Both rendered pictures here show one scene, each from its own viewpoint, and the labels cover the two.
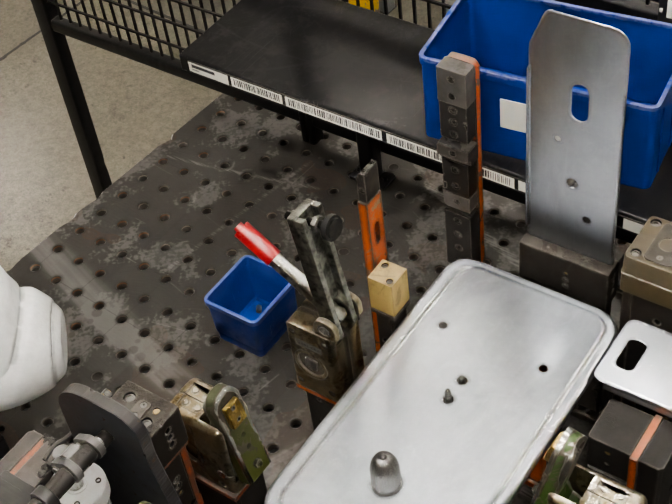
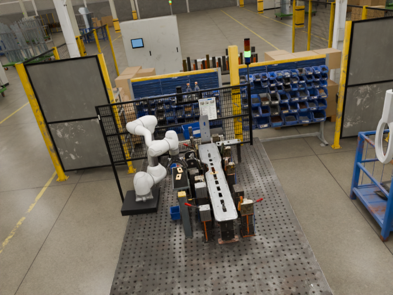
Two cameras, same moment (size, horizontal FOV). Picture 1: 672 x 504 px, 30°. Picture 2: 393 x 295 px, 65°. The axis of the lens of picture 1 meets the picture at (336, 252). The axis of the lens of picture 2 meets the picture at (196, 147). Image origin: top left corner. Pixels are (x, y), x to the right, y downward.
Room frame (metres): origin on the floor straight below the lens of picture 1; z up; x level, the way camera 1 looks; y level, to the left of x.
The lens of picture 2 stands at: (-1.36, 2.08, 2.67)
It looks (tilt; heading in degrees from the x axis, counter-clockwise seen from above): 27 degrees down; 318
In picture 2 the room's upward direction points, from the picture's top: 8 degrees counter-clockwise
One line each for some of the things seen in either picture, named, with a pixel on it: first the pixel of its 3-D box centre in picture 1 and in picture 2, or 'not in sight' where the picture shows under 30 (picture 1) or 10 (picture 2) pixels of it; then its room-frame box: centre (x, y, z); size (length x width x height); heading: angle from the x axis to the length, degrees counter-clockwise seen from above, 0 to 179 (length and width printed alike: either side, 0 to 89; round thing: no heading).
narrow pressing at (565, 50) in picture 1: (573, 145); (204, 128); (1.03, -0.28, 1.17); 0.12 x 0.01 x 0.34; 50
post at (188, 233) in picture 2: not in sight; (185, 216); (0.33, 0.78, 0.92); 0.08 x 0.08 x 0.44; 50
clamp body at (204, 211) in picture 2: not in sight; (206, 223); (0.14, 0.71, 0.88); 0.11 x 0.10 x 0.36; 50
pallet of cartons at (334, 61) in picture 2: not in sight; (299, 86); (1.49, -3.48, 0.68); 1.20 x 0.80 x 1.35; 48
